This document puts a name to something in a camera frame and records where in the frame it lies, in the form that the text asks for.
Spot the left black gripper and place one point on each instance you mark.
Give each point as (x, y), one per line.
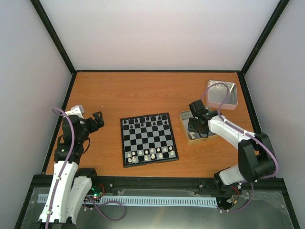
(100, 120)

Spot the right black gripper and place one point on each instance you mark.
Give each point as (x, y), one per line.
(190, 126)

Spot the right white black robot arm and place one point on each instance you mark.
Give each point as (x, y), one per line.
(256, 159)

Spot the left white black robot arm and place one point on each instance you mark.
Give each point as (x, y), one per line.
(70, 184)

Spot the small green circuit board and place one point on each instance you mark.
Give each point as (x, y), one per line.
(97, 193)

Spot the gold metal tin box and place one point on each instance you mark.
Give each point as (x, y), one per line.
(199, 138)

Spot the black and white chessboard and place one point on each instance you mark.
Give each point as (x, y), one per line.
(144, 133)

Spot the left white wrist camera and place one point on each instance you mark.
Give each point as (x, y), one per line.
(76, 110)

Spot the black frame rail base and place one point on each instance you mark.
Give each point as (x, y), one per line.
(203, 186)

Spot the light blue cable duct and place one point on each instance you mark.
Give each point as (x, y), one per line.
(145, 201)

